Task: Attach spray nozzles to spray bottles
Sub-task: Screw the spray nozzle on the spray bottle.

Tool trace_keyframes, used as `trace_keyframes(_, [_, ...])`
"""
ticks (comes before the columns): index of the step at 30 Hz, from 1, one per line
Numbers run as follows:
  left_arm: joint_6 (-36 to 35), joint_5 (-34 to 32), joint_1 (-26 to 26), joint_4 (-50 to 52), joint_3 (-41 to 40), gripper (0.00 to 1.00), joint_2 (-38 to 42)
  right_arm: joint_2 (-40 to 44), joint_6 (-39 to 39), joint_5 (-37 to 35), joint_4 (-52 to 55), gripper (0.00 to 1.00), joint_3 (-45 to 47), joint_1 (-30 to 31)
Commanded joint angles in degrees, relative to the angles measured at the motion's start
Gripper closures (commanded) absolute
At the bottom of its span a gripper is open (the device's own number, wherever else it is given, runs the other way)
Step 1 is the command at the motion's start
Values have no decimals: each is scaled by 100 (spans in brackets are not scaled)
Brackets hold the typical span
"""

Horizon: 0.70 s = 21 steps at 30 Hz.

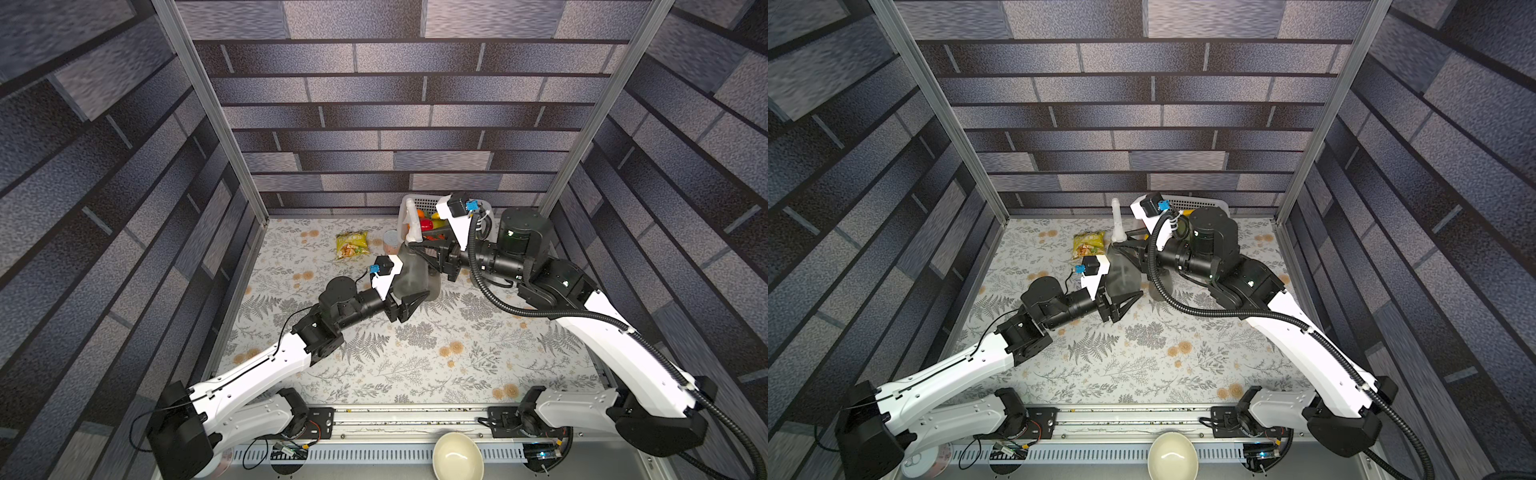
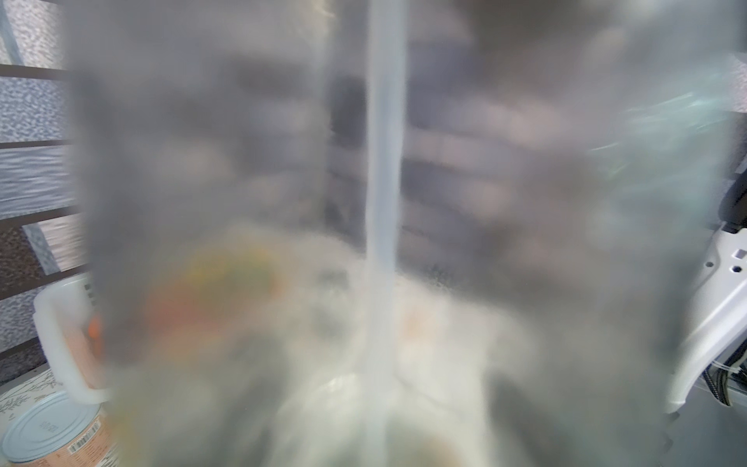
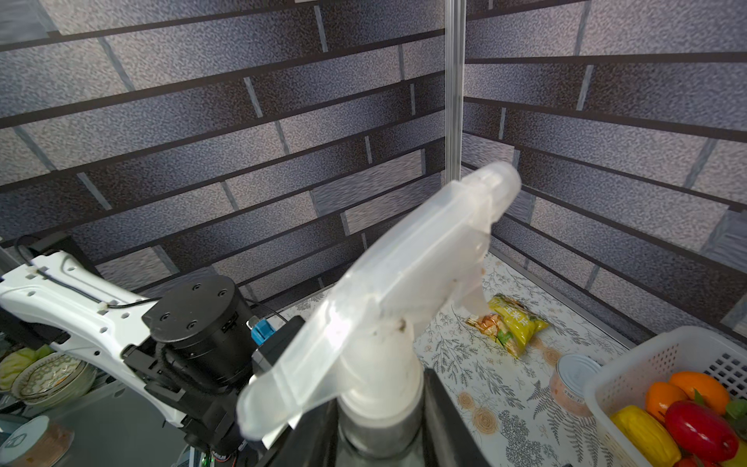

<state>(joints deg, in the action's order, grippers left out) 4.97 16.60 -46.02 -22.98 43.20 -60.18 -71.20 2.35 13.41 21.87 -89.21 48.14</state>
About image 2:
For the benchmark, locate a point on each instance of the grey translucent spray bottle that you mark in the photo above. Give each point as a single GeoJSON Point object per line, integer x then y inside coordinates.
{"type": "Point", "coordinates": [396, 233]}

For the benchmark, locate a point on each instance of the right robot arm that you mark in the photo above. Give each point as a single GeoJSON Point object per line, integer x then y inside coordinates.
{"type": "Point", "coordinates": [714, 349]}

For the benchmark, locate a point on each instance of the white plastic basket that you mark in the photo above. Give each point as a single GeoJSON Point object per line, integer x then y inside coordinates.
{"type": "Point", "coordinates": [63, 313]}

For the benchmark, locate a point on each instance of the tin can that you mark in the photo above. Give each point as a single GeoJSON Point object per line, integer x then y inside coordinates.
{"type": "Point", "coordinates": [58, 432]}

